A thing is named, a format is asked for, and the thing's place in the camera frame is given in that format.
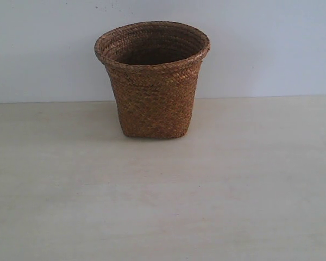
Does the brown woven basket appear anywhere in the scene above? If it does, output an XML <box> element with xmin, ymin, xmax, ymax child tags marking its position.
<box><xmin>94</xmin><ymin>21</ymin><xmax>210</xmax><ymax>139</ymax></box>

